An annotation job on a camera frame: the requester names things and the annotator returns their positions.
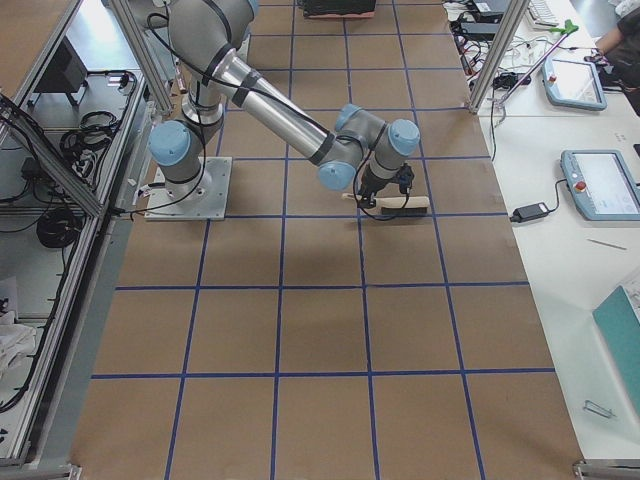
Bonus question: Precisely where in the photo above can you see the beige hand brush black bristles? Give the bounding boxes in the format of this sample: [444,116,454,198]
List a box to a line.
[341,193,430,217]

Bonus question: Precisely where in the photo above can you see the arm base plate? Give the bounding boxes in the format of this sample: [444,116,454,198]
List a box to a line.
[144,156,233,221]

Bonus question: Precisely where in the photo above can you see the black bag lined bin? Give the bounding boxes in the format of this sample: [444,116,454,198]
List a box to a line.
[299,0,377,19]

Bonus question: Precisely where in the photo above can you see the upper blue teach pendant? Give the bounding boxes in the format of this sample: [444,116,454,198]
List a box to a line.
[541,58,608,111]

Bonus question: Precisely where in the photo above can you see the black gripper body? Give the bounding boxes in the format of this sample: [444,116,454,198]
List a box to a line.
[359,168,393,198]

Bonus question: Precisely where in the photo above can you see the blue teach pendant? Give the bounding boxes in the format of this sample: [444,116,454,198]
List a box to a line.
[560,149,639,221]
[541,58,608,111]

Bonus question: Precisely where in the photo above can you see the black power adapter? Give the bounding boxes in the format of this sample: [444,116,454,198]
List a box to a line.
[510,202,550,223]

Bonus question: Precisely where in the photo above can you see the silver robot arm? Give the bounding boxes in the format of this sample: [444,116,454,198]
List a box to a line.
[133,1,429,219]

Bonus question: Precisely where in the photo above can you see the aluminium frame post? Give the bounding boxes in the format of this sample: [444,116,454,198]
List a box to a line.
[468,0,528,114]

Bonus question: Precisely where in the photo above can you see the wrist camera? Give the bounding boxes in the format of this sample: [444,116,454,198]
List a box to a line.
[396,163,415,196]

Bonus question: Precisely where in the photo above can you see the lower blue teach pendant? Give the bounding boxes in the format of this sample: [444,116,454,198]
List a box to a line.
[560,149,639,221]

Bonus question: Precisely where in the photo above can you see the teal book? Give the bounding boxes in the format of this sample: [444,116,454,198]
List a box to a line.
[593,286,639,390]

